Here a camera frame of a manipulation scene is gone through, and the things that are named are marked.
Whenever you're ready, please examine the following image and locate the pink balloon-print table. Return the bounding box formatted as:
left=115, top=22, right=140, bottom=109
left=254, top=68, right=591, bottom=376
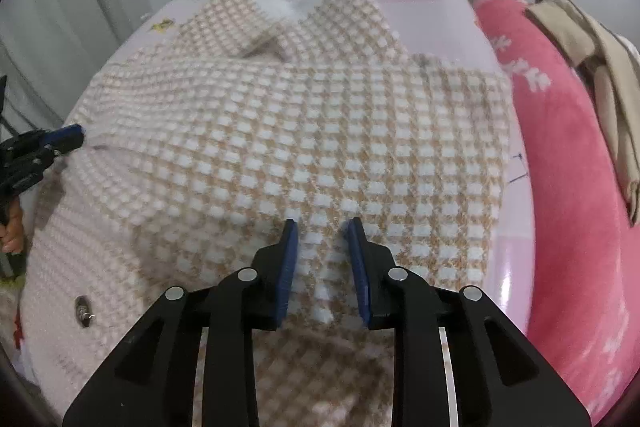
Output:
left=120, top=0, right=538, bottom=338

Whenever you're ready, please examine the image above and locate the white curtain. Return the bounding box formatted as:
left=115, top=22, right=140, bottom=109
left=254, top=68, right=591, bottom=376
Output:
left=0, top=0, right=151, bottom=142

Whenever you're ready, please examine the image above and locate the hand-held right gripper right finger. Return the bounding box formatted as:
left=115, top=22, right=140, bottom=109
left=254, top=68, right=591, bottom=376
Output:
left=347, top=217, right=591, bottom=427

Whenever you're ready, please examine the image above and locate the beige white checked coat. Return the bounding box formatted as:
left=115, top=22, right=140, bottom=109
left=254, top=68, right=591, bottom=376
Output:
left=20, top=0, right=516, bottom=427

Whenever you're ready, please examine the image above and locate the beige garment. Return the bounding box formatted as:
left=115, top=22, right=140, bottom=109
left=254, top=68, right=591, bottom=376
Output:
left=525, top=0, right=640, bottom=228

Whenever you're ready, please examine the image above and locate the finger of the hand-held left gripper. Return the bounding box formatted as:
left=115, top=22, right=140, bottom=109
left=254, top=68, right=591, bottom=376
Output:
left=27, top=124, right=85, bottom=158

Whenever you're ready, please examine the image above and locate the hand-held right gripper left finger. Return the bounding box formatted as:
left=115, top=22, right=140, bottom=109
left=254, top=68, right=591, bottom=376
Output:
left=62, top=218, right=301, bottom=427

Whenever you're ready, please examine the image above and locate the person's left hand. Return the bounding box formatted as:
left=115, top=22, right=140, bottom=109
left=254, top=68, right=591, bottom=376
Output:
left=0, top=199, right=25, bottom=256

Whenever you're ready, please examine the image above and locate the pink floral blanket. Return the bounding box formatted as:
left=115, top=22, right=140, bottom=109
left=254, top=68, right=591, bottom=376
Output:
left=470, top=0, right=640, bottom=427

